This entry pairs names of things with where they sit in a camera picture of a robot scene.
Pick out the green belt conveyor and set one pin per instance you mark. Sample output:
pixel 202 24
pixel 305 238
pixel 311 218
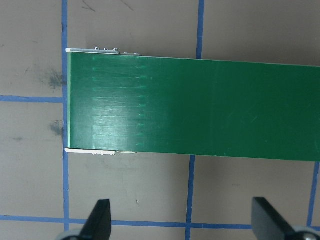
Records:
pixel 200 107

